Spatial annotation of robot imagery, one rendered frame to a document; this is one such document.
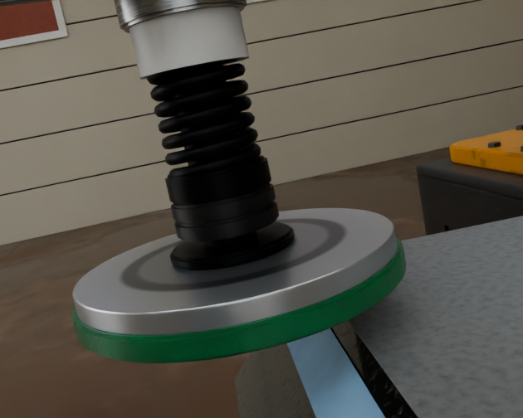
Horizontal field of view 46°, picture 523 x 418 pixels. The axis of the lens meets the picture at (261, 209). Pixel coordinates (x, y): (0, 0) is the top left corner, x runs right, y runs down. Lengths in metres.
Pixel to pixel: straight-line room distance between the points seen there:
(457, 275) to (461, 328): 0.09
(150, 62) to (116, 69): 6.09
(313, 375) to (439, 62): 6.70
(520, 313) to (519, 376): 0.08
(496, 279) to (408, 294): 0.06
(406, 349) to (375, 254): 0.06
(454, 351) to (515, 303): 0.07
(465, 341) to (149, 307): 0.17
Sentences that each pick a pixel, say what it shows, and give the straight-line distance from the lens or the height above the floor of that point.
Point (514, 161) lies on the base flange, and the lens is 1.23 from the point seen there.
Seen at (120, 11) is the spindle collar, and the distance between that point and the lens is 0.39.
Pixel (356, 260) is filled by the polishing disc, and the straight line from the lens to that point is 0.34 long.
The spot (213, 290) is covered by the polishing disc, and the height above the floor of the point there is 0.88.
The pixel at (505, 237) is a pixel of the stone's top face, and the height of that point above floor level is 0.82.
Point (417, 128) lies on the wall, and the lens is 6.94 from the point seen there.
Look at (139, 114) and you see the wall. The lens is 6.38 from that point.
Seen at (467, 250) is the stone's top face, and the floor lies 0.82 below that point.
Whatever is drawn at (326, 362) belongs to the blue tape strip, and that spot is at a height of 0.80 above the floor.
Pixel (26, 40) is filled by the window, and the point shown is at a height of 1.91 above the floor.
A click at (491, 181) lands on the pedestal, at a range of 1.21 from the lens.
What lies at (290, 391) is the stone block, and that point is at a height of 0.78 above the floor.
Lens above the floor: 0.98
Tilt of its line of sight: 11 degrees down
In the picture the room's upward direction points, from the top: 11 degrees counter-clockwise
